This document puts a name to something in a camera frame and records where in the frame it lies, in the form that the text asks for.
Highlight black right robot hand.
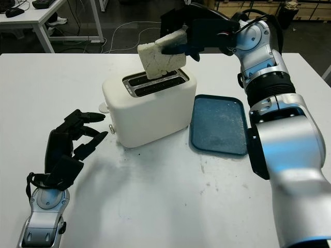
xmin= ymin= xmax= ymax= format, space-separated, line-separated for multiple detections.
xmin=159 ymin=2 xmax=240 ymax=63

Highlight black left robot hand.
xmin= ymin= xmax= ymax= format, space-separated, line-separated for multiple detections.
xmin=43 ymin=109 xmax=109 ymax=174

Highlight white bread slice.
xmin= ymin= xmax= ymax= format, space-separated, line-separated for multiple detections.
xmin=137 ymin=27 xmax=187 ymax=80

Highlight white two-slot toaster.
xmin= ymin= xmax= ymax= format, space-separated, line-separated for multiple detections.
xmin=97 ymin=67 xmax=199 ymax=149

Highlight blue plastic tray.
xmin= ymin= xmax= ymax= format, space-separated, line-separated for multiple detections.
xmin=189 ymin=94 xmax=253 ymax=157

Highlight black trash bin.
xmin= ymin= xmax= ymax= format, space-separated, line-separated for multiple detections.
xmin=280 ymin=2 xmax=297 ymax=29

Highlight white shoe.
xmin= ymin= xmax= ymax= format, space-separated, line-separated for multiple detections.
xmin=48 ymin=15 xmax=68 ymax=26

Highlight black desk device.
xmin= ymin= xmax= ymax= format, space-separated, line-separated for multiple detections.
xmin=32 ymin=0 xmax=56 ymax=8

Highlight wooden crate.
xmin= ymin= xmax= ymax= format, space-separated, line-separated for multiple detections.
xmin=209 ymin=0 xmax=331 ymax=21

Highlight white office desk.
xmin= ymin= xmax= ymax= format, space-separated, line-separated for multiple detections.
xmin=0 ymin=0 xmax=106 ymax=54

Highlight black computer mouse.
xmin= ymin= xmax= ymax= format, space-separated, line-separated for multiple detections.
xmin=5 ymin=7 xmax=25 ymax=18

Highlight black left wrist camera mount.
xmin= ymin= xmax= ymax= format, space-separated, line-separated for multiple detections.
xmin=48 ymin=154 xmax=85 ymax=191

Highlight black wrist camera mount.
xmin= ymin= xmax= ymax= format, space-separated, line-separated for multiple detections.
xmin=48 ymin=154 xmax=85 ymax=191
xmin=191 ymin=18 xmax=240 ymax=49

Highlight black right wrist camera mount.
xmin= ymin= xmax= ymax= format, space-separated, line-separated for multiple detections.
xmin=191 ymin=18 xmax=240 ymax=49

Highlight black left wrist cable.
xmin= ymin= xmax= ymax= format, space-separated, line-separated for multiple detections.
xmin=25 ymin=172 xmax=52 ymax=205

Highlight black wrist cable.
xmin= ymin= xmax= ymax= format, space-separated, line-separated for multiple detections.
xmin=25 ymin=172 xmax=52 ymax=205
xmin=234 ymin=9 xmax=284 ymax=55

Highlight white floor cable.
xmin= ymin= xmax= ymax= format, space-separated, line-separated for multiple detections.
xmin=107 ymin=20 xmax=161 ymax=54

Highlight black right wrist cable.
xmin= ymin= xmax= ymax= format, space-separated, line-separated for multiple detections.
xmin=234 ymin=9 xmax=284 ymax=55

